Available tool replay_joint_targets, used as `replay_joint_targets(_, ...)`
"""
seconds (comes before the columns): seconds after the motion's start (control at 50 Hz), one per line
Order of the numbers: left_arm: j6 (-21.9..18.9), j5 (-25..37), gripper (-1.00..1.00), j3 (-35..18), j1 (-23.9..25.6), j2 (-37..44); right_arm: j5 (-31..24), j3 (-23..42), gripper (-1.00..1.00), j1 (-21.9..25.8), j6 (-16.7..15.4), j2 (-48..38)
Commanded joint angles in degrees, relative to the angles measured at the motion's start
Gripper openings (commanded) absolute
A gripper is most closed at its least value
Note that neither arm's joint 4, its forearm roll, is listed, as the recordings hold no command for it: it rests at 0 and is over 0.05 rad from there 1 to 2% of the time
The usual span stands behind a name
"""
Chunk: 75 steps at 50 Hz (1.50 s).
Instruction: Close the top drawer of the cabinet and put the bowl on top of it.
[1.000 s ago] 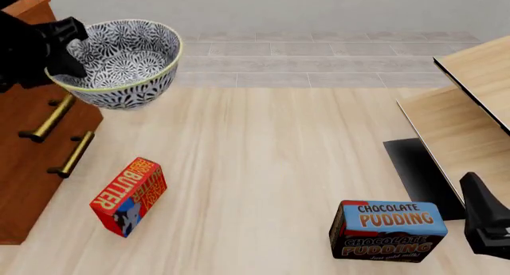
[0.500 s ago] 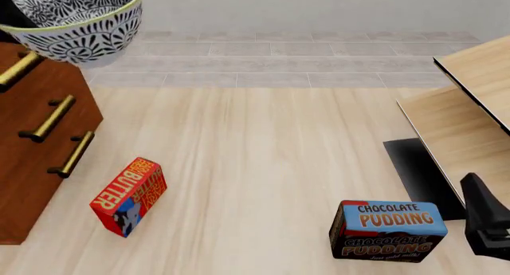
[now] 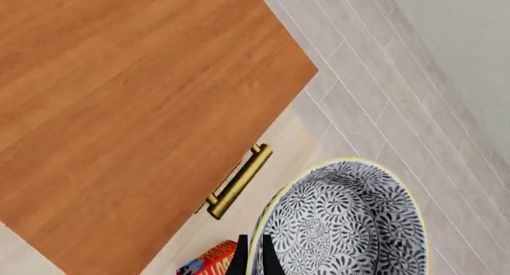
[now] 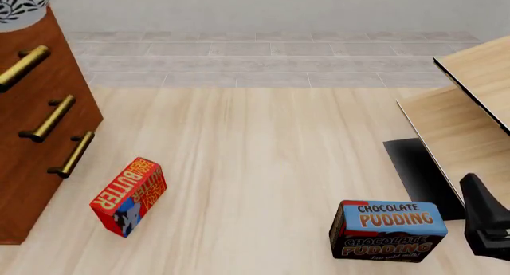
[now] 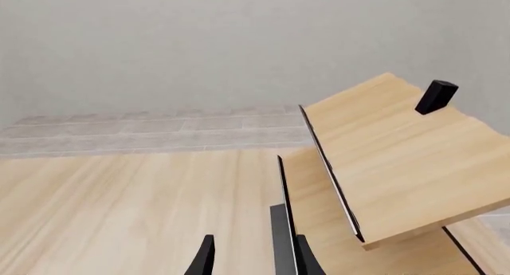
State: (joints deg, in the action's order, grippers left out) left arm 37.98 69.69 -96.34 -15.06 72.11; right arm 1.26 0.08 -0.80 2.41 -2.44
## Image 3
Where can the wooden cabinet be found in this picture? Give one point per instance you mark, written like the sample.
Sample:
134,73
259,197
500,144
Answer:
131,101

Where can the red printed food box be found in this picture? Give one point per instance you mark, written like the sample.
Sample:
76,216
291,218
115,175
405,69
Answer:
211,260

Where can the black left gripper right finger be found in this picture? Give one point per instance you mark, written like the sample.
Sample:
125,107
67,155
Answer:
271,261

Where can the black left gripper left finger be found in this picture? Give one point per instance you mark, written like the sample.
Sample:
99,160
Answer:
240,261

